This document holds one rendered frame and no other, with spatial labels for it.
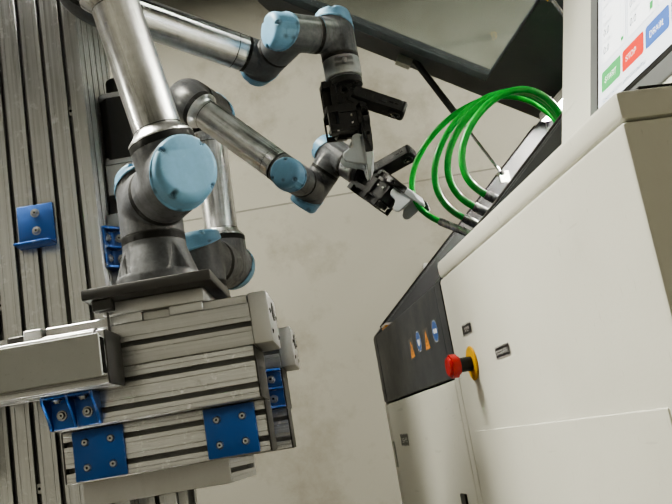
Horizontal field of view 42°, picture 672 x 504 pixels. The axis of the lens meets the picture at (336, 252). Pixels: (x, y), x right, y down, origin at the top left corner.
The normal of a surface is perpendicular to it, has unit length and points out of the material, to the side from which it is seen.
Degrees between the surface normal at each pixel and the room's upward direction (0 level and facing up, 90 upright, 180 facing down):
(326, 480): 90
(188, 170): 98
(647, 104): 90
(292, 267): 90
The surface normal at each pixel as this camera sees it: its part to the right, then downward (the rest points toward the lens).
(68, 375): -0.04, -0.21
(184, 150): 0.54, -0.14
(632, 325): -0.98, 0.14
